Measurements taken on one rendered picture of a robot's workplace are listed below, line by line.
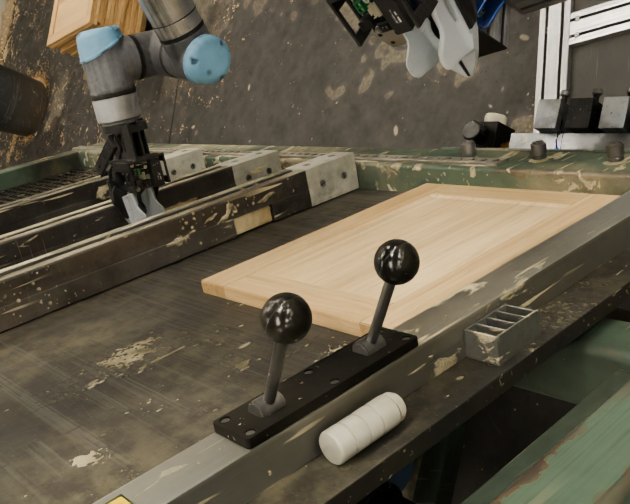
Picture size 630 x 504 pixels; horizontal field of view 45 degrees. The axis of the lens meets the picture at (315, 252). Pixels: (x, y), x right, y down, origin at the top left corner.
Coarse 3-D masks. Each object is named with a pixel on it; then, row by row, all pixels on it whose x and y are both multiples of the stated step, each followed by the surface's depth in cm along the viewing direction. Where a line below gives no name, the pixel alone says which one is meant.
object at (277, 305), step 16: (272, 304) 54; (288, 304) 54; (304, 304) 55; (272, 320) 54; (288, 320) 54; (304, 320) 54; (272, 336) 55; (288, 336) 54; (304, 336) 55; (272, 352) 58; (272, 368) 59; (272, 384) 60; (256, 400) 61; (272, 400) 61
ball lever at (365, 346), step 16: (400, 240) 62; (384, 256) 61; (400, 256) 61; (416, 256) 62; (384, 272) 62; (400, 272) 61; (416, 272) 62; (384, 288) 64; (384, 304) 65; (368, 336) 68; (368, 352) 68
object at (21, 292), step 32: (320, 160) 144; (352, 160) 146; (224, 192) 133; (256, 192) 132; (288, 192) 137; (320, 192) 142; (128, 224) 123; (160, 224) 121; (192, 224) 124; (224, 224) 129; (64, 256) 111; (96, 256) 114; (128, 256) 118; (160, 256) 121; (0, 288) 105; (32, 288) 108; (64, 288) 111; (96, 288) 115; (0, 320) 106
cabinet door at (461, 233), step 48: (432, 192) 129; (480, 192) 123; (528, 192) 118; (336, 240) 114; (384, 240) 110; (432, 240) 106; (480, 240) 102; (528, 240) 98; (240, 288) 100; (288, 288) 97; (336, 288) 95; (432, 288) 88
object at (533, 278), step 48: (576, 240) 89; (624, 240) 93; (480, 288) 80; (528, 288) 81; (432, 336) 72; (384, 384) 68; (288, 432) 61; (144, 480) 57; (192, 480) 56; (240, 480) 58
